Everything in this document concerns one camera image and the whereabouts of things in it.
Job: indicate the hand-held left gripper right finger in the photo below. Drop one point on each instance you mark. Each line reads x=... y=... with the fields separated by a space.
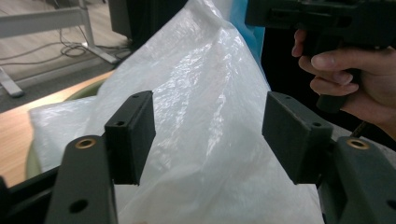
x=295 y=140

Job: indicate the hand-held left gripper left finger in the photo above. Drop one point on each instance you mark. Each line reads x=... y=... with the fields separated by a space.
x=130 y=140

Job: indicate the grey-green trash bin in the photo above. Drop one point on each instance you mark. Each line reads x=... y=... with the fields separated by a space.
x=84 y=91

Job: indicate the white plastic bag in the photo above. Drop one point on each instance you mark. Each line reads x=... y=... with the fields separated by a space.
x=202 y=109

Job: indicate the blue plastic bag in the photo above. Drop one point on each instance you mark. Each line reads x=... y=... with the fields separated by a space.
x=246 y=34

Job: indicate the white desk frame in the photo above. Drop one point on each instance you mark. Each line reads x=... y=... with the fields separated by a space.
x=46 y=21

